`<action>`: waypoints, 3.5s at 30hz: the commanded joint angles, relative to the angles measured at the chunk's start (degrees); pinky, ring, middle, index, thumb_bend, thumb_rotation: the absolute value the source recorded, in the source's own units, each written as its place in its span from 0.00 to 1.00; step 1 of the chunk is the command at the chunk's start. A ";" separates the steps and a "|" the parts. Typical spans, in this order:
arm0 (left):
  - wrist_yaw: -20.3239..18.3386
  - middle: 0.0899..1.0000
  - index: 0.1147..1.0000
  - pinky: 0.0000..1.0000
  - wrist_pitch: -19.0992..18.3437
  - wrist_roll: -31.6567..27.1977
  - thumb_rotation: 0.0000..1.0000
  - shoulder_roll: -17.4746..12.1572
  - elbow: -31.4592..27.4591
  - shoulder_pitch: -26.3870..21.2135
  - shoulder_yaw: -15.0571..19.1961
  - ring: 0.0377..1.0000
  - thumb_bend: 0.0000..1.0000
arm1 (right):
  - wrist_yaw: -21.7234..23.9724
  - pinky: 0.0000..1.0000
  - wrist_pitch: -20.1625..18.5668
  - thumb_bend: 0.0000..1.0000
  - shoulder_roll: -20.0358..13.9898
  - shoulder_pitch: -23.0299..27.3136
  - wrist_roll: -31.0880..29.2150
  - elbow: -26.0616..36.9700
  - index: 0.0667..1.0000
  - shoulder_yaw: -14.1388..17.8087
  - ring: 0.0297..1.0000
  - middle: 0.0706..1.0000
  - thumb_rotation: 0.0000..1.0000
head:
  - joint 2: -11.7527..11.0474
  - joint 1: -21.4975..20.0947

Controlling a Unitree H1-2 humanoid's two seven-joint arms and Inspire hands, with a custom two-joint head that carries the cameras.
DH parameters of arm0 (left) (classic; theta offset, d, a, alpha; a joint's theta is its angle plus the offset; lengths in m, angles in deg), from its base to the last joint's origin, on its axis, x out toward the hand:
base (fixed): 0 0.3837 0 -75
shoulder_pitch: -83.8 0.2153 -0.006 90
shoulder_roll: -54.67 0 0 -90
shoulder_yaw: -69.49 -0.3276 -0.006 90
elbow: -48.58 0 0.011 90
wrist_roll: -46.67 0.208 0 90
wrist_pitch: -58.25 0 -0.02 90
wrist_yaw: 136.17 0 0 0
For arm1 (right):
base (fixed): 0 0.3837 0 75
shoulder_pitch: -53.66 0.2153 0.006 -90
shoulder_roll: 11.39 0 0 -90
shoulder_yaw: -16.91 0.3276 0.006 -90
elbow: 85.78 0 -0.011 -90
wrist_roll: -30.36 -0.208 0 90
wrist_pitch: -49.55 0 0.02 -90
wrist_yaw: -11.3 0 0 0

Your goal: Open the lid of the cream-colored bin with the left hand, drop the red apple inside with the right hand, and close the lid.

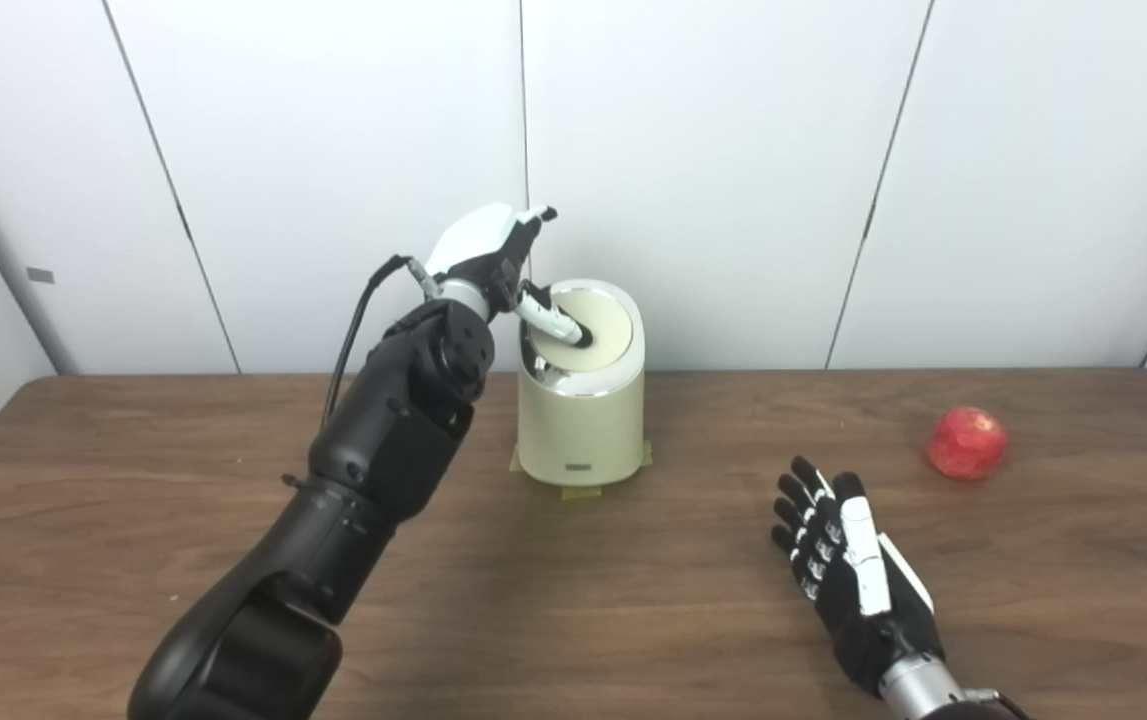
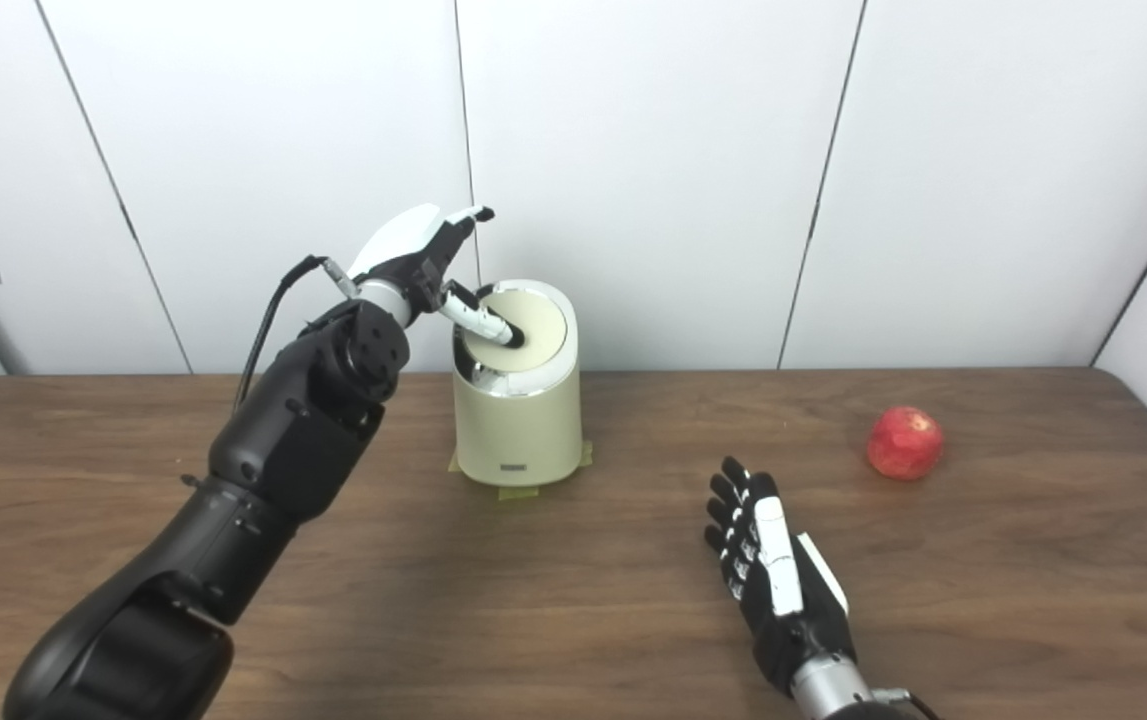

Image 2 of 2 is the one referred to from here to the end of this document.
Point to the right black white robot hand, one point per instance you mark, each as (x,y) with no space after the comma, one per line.
(778,570)

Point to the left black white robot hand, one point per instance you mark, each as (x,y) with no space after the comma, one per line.
(403,240)

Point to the red apple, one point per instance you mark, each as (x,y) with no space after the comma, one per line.
(905,444)

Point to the cream-colored bin with lid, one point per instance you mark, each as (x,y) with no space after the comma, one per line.
(523,420)

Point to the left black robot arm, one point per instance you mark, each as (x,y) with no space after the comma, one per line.
(273,460)

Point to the olive tape piece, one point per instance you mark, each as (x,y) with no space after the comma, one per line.
(518,493)

